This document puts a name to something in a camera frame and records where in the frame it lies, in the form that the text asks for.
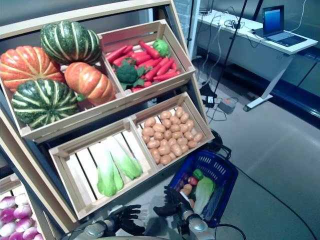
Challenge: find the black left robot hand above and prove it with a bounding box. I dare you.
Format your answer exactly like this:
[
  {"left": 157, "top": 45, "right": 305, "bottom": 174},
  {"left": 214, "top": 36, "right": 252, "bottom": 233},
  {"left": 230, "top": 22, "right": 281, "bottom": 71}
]
[{"left": 108, "top": 204, "right": 148, "bottom": 236}]

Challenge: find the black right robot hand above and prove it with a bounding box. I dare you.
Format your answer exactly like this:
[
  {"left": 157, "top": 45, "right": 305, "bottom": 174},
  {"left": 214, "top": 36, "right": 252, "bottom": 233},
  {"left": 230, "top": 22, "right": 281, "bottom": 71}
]
[{"left": 153, "top": 185, "right": 195, "bottom": 219}]

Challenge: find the blue plastic shopping basket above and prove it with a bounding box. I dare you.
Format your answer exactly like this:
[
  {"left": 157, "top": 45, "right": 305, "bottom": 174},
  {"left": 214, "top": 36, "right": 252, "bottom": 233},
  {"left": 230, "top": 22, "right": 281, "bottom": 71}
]
[{"left": 166, "top": 143, "right": 239, "bottom": 229}]

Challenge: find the purple eggplant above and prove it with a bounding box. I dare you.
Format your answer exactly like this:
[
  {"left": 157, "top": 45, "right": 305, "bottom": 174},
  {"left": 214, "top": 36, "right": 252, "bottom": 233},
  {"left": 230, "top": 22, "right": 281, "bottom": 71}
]
[{"left": 174, "top": 172, "right": 191, "bottom": 191}]

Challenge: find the green white chinese cabbage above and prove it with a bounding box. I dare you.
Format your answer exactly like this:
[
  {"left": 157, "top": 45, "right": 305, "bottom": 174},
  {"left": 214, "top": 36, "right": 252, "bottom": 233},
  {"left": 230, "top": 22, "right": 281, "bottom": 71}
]
[
  {"left": 96, "top": 136, "right": 125, "bottom": 198},
  {"left": 193, "top": 175, "right": 216, "bottom": 215},
  {"left": 109, "top": 136, "right": 144, "bottom": 181}
]

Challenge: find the dark green bell pepper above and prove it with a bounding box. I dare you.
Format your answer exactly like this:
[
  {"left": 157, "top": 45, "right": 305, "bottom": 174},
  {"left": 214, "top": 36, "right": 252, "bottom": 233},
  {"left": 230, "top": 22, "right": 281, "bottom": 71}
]
[{"left": 192, "top": 168, "right": 205, "bottom": 181}]

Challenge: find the wooden crate with cabbages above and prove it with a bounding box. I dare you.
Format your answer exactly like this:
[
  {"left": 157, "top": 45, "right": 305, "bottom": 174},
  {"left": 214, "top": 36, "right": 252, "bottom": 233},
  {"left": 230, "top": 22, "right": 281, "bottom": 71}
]
[{"left": 48, "top": 117, "right": 161, "bottom": 221}]

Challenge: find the wooden crate with potatoes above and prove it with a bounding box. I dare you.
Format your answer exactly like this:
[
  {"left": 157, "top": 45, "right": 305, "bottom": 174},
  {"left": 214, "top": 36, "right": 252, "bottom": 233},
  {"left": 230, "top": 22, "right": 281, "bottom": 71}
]
[{"left": 128, "top": 91, "right": 216, "bottom": 174}]

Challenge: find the black box with white label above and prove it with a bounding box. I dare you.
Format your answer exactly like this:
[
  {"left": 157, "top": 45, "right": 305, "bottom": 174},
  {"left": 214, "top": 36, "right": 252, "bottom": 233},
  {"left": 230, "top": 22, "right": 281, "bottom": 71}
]
[{"left": 201, "top": 84, "right": 217, "bottom": 109}]

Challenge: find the grey power adapter box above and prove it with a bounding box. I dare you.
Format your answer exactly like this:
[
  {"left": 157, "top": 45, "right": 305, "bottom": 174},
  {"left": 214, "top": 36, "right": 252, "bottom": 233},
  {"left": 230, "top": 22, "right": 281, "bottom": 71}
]
[{"left": 217, "top": 98, "right": 239, "bottom": 115}]

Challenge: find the wooden crate with pumpkins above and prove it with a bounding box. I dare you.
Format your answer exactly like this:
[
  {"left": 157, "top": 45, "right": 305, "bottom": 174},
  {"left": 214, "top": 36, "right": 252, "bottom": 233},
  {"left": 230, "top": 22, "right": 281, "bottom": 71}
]
[{"left": 0, "top": 32, "right": 131, "bottom": 144}]

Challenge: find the wooden crate with carrots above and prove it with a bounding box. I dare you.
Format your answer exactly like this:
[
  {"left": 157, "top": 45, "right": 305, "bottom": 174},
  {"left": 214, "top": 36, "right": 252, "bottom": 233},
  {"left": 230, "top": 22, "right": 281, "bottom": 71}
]
[{"left": 96, "top": 19, "right": 197, "bottom": 106}]

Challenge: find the wooden crate with turnips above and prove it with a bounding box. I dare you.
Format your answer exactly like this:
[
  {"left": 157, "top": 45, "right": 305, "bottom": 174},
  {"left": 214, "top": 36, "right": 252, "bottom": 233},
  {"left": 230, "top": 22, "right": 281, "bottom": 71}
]
[{"left": 0, "top": 173, "right": 51, "bottom": 240}]

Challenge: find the green broccoli with leaves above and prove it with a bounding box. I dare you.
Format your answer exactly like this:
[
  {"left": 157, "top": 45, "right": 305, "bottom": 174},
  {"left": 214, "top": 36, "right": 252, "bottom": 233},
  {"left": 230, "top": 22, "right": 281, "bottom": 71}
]
[{"left": 112, "top": 58, "right": 151, "bottom": 91}]

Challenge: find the orange striped pumpkin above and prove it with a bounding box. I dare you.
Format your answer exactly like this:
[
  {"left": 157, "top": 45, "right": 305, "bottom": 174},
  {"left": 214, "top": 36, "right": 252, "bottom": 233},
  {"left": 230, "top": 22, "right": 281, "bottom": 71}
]
[
  {"left": 0, "top": 45, "right": 67, "bottom": 93},
  {"left": 64, "top": 61, "right": 118, "bottom": 107}
]

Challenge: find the green striped pumpkin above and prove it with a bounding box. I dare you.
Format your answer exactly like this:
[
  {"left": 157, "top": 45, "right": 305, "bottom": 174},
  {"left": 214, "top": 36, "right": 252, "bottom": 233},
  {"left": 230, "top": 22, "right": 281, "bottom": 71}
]
[
  {"left": 11, "top": 78, "right": 81, "bottom": 130},
  {"left": 39, "top": 20, "right": 103, "bottom": 66}
]

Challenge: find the light green bell pepper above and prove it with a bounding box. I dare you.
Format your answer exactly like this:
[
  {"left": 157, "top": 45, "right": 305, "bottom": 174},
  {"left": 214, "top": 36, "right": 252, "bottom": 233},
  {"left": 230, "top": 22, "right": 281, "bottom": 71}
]
[{"left": 152, "top": 39, "right": 172, "bottom": 58}]

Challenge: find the black tripod stand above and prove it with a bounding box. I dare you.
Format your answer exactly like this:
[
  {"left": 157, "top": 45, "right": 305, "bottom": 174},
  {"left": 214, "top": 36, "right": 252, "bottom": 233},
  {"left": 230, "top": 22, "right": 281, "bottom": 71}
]
[{"left": 199, "top": 0, "right": 266, "bottom": 101}]

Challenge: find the white desk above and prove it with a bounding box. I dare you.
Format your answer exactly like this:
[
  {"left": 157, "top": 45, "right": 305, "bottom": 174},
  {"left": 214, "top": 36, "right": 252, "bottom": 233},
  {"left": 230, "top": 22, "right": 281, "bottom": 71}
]
[{"left": 197, "top": 9, "right": 319, "bottom": 112}]

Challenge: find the wooden display shelf stand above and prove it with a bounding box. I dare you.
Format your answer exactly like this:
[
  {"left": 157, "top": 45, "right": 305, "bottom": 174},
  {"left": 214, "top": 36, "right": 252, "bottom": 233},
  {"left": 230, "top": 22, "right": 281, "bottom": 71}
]
[{"left": 0, "top": 0, "right": 216, "bottom": 240}]

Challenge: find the open grey laptop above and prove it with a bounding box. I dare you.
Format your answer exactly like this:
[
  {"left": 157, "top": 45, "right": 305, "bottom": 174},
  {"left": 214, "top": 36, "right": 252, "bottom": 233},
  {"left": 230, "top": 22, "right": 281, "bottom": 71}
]
[{"left": 254, "top": 4, "right": 308, "bottom": 48}]

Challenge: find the black floor cable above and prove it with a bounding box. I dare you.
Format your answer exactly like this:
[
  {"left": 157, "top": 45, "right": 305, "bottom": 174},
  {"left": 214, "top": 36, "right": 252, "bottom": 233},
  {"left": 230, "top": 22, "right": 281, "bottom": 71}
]
[{"left": 234, "top": 166, "right": 316, "bottom": 240}]

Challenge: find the white hanging cable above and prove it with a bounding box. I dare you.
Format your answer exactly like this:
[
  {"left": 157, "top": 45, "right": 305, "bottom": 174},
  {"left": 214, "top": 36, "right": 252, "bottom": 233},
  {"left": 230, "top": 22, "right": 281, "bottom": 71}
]
[{"left": 204, "top": 9, "right": 226, "bottom": 84}]

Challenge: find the black cable bundle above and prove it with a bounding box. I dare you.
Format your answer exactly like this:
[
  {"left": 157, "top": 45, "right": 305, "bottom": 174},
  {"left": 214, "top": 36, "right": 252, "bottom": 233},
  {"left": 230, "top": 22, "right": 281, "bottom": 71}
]
[{"left": 223, "top": 19, "right": 246, "bottom": 30}]

